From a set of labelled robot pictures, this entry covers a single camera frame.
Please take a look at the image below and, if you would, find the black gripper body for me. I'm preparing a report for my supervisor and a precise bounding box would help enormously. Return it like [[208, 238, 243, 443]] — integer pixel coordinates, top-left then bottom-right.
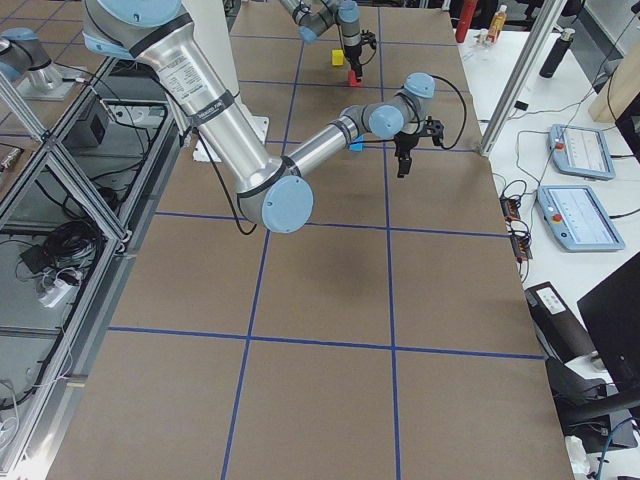
[[393, 116, 444, 159], [341, 30, 377, 68]]

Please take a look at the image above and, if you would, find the red block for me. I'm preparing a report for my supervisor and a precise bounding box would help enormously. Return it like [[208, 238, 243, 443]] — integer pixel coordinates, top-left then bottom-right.
[[348, 70, 361, 87]]

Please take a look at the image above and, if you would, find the yellow block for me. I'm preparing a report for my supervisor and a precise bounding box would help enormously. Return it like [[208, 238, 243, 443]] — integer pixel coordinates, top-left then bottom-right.
[[331, 49, 345, 67]]

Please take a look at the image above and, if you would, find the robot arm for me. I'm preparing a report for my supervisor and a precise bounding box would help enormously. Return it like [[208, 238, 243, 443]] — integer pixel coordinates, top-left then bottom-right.
[[83, 1, 443, 233], [279, 0, 377, 86]]

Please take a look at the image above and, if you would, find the red fire extinguisher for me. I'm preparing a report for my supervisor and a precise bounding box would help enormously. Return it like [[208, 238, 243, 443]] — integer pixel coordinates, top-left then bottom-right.
[[455, 0, 478, 43]]

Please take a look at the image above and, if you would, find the black power strip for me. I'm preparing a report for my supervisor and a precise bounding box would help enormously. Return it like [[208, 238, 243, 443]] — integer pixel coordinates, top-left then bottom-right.
[[499, 195, 532, 263]]

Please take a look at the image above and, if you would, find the orange drink bottle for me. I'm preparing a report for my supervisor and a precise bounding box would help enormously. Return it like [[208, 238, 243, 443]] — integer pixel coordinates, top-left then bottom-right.
[[486, 4, 507, 44]]

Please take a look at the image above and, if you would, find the black water bottle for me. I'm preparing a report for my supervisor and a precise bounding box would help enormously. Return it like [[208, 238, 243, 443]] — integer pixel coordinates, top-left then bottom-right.
[[539, 27, 576, 79]]

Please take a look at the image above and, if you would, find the far teach pendant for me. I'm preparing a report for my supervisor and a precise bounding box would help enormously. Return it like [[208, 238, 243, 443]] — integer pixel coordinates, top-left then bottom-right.
[[548, 124, 616, 181]]

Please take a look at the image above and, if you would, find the teach pendant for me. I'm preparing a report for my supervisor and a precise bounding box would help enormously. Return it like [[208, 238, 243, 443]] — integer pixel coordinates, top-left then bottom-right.
[[548, 124, 616, 181], [536, 185, 625, 252]]

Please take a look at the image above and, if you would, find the near teach pendant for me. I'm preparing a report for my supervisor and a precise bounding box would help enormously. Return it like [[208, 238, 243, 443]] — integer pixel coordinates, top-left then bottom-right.
[[536, 185, 625, 252]]

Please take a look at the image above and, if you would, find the black computer monitor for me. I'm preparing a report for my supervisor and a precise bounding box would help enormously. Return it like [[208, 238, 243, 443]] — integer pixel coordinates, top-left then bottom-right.
[[578, 254, 639, 390]]

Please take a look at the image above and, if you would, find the aluminium frame post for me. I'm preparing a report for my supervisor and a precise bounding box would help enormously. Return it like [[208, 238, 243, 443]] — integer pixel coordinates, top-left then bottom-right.
[[478, 0, 567, 157]]

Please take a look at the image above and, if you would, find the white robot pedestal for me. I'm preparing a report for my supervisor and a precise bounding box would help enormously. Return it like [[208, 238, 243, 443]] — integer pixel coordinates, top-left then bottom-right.
[[183, 1, 268, 149]]

